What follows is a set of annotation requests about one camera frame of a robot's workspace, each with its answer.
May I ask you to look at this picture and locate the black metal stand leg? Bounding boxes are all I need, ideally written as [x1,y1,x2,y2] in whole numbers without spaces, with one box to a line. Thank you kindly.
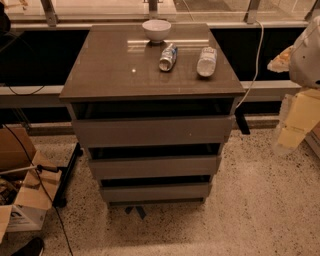
[53,143,83,208]

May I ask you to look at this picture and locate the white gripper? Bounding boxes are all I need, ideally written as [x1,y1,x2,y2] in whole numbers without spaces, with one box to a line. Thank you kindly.
[267,16,320,155]

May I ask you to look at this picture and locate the grey drawer cabinet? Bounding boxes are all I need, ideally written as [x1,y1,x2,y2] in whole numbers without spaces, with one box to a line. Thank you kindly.
[60,24,245,206]

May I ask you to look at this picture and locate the blue tape cross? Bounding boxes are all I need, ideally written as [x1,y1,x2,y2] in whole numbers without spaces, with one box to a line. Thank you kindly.
[125,206,146,220]

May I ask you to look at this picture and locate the grey drawer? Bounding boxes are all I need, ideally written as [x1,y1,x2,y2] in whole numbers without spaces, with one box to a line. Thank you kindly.
[72,116,234,148]
[100,183,212,203]
[89,156,221,179]

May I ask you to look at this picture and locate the white ceramic bowl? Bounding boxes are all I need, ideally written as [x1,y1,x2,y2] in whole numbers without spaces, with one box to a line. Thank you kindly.
[142,19,171,43]

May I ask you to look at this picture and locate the grey bottom drawer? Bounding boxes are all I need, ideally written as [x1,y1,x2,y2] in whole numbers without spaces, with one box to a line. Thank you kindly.
[100,183,212,203]

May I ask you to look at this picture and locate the grey top drawer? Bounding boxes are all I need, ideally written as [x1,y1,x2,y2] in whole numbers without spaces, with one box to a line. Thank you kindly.
[72,116,234,148]

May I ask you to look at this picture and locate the white plastic bottle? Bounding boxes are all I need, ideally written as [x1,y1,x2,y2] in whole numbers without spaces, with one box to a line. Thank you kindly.
[197,47,217,77]

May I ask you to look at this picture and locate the black shoe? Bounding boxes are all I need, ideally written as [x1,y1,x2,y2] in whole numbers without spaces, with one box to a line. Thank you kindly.
[11,237,44,256]

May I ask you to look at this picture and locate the crushed blue white can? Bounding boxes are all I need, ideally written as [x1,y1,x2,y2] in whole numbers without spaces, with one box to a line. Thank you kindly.
[159,43,178,72]

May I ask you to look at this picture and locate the black floor cable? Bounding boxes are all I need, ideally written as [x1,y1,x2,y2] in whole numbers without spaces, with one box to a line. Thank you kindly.
[2,123,75,256]

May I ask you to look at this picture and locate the open cardboard box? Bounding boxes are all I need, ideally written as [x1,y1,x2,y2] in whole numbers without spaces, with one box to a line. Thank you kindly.
[0,128,62,241]

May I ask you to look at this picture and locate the grey middle drawer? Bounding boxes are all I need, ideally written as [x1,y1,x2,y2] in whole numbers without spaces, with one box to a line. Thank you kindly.
[89,156,221,179]

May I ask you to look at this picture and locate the white hanging cable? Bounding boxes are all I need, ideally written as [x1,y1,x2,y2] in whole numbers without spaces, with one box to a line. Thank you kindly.
[235,19,265,111]

